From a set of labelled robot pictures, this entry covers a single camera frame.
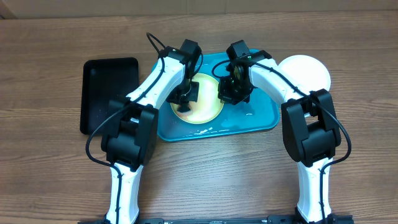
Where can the teal serving tray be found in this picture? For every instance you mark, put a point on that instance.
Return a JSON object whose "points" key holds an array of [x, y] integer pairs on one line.
{"points": [[261, 113]]}

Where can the green and pink sponge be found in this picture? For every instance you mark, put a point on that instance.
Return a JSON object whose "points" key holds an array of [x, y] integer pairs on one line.
{"points": [[184, 108]]}

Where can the white plate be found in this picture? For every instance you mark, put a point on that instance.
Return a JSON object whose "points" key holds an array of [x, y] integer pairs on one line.
{"points": [[309, 73]]}

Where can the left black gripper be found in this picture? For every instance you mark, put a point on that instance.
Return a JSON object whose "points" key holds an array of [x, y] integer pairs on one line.
{"points": [[171, 98]]}

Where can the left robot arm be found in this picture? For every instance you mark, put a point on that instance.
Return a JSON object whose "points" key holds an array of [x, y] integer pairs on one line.
{"points": [[130, 130]]}

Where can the yellow green plate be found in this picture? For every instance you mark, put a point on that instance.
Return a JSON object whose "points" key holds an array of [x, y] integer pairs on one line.
{"points": [[208, 105]]}

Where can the black rectangular tray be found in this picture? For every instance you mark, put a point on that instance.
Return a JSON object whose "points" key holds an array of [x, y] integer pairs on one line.
{"points": [[103, 80]]}

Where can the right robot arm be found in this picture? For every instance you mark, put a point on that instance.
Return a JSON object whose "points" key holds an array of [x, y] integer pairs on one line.
{"points": [[310, 130]]}

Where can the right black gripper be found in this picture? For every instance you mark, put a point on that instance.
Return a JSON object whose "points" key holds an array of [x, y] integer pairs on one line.
{"points": [[226, 96]]}

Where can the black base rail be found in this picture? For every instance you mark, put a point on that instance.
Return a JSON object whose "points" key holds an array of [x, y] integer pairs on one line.
{"points": [[271, 219]]}

